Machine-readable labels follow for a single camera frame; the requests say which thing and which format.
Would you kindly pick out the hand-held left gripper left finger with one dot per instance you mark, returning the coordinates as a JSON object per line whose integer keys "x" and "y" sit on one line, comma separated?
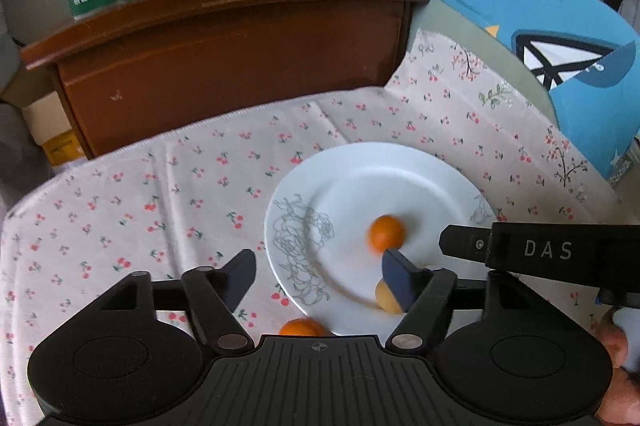
{"x": 241, "y": 278}

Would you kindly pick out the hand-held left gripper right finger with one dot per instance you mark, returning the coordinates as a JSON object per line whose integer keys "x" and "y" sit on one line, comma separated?
{"x": 397, "y": 278}

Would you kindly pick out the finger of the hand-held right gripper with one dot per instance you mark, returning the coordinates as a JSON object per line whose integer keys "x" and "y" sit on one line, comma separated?
{"x": 462, "y": 242}

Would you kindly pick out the brown kiwi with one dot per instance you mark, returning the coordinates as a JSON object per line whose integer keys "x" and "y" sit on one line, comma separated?
{"x": 385, "y": 300}

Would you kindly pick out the small orange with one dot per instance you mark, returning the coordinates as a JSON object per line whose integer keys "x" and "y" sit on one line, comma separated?
{"x": 300, "y": 329}
{"x": 385, "y": 232}

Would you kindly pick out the white plate with line drawing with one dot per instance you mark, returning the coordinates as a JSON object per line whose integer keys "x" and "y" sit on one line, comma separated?
{"x": 350, "y": 186}

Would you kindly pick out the person's right hand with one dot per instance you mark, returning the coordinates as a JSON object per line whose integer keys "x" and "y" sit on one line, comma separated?
{"x": 612, "y": 343}

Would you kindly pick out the cherry print cloth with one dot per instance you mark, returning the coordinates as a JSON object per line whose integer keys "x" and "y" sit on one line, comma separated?
{"x": 175, "y": 186}

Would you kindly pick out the brown wooden nightstand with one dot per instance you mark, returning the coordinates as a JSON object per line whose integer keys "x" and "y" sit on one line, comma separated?
{"x": 225, "y": 56}

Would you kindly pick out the blue printed pillow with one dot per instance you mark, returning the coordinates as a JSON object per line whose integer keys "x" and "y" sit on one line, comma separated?
{"x": 550, "y": 16}

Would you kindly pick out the cardboard box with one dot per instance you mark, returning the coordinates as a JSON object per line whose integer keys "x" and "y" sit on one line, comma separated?
{"x": 45, "y": 116}

